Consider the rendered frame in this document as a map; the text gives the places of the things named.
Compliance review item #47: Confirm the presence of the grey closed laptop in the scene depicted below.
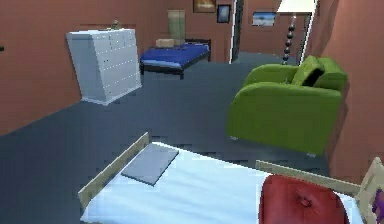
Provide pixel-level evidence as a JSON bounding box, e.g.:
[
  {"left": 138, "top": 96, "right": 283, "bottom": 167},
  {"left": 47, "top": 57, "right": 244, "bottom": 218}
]
[{"left": 120, "top": 142, "right": 180, "bottom": 187}]

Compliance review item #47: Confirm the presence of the tan pillow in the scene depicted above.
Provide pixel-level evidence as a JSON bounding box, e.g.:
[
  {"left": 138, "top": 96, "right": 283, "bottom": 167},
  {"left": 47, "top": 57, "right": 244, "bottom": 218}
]
[{"left": 155, "top": 38, "right": 176, "bottom": 49}]

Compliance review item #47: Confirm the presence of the beige tall cabinet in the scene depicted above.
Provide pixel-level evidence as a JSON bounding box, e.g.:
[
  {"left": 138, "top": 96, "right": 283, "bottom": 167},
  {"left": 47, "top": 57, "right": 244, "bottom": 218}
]
[{"left": 166, "top": 9, "right": 186, "bottom": 47}]

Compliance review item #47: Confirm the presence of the green armchair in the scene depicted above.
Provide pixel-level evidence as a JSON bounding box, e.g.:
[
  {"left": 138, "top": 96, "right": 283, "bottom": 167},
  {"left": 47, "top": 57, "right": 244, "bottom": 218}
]
[{"left": 226, "top": 55, "right": 349, "bottom": 158}]

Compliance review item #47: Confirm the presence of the dark room door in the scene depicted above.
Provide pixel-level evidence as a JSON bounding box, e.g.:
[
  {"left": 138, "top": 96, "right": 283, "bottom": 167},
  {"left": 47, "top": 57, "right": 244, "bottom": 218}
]
[{"left": 231, "top": 0, "right": 245, "bottom": 64}]

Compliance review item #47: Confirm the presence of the white chest of drawers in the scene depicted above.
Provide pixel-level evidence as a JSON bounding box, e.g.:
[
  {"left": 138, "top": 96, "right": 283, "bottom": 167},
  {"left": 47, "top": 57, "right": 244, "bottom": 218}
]
[{"left": 65, "top": 28, "right": 143, "bottom": 107}]

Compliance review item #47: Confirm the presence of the dark framed picture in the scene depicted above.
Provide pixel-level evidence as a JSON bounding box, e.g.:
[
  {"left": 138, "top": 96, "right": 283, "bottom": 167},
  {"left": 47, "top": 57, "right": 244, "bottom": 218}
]
[{"left": 216, "top": 4, "right": 232, "bottom": 24}]

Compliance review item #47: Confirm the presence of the brown framed picture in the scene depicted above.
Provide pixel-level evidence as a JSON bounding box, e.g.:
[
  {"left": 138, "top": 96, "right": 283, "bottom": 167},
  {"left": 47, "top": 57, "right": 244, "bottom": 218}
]
[{"left": 192, "top": 0, "right": 217, "bottom": 14}]

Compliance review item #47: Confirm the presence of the blue landscape picture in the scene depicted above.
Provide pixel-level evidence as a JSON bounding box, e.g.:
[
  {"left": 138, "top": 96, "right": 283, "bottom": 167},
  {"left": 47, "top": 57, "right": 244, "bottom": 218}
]
[{"left": 251, "top": 11, "right": 278, "bottom": 27}]

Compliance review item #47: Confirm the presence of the floor lamp with black beads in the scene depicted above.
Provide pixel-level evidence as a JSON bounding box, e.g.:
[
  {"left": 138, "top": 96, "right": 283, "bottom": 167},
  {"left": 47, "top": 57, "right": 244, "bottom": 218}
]
[{"left": 276, "top": 0, "right": 318, "bottom": 66}]

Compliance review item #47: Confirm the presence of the red round cushion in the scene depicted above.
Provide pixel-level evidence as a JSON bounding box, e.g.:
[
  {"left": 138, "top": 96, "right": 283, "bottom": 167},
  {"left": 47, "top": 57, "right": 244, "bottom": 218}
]
[{"left": 258, "top": 174, "right": 350, "bottom": 224}]

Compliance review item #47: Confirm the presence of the purple object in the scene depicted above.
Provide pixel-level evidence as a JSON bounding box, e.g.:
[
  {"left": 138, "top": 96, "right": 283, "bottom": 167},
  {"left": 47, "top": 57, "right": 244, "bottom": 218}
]
[{"left": 371, "top": 188, "right": 384, "bottom": 224}]

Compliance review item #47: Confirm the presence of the blue bed with black frame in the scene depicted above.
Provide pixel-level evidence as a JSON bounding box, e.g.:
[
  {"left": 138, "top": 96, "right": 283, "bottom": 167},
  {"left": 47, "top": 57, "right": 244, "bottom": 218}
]
[{"left": 139, "top": 38, "right": 212, "bottom": 80}]

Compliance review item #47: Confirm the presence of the white bed with wooden frame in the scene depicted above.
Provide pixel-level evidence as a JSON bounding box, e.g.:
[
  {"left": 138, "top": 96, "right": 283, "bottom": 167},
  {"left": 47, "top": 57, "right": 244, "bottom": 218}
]
[{"left": 77, "top": 131, "right": 384, "bottom": 224}]

